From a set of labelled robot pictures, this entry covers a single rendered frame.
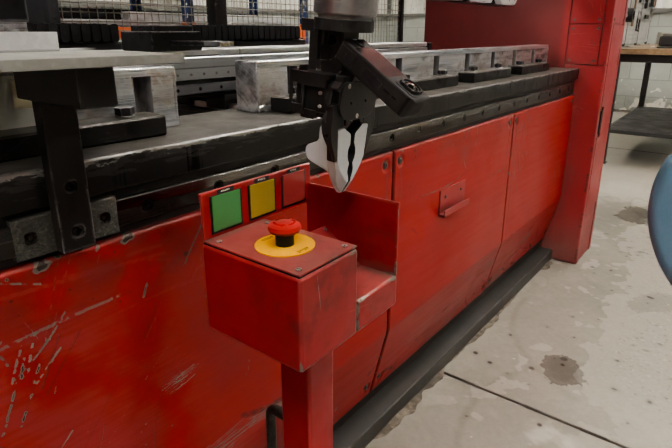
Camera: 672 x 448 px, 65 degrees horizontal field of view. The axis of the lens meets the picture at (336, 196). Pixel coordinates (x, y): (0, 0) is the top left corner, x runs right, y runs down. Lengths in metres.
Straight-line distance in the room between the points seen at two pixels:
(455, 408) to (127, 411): 1.03
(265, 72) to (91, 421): 0.64
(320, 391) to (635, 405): 1.23
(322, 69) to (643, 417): 1.42
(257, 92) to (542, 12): 1.74
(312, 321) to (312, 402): 0.19
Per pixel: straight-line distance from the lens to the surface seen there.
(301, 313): 0.58
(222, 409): 0.99
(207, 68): 1.26
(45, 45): 0.72
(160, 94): 0.89
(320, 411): 0.78
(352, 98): 0.63
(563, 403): 1.75
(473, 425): 1.60
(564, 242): 2.65
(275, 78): 1.05
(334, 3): 0.61
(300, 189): 0.76
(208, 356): 0.91
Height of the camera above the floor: 1.02
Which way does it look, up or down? 17 degrees down
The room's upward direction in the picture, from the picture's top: straight up
